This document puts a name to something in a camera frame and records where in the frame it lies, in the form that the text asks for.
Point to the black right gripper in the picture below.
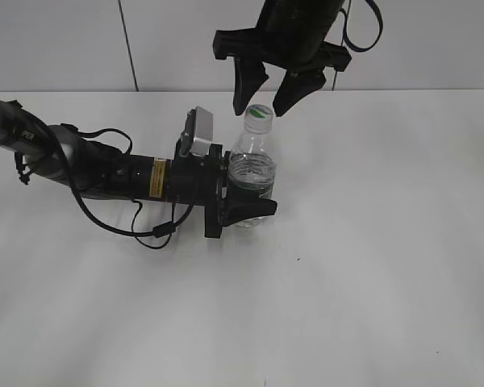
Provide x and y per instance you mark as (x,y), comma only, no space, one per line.
(303,52)

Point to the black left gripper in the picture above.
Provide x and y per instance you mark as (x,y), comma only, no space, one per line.
(199,181)

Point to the clear Cestbon water bottle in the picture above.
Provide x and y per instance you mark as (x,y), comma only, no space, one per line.
(252,167)

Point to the white green bottle cap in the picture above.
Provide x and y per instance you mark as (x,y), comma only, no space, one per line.
(258,119)

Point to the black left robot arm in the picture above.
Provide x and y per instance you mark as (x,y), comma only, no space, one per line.
(91,169)

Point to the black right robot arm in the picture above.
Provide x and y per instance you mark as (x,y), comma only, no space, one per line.
(297,14)

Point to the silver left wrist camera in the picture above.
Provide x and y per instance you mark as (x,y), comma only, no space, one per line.
(197,136)

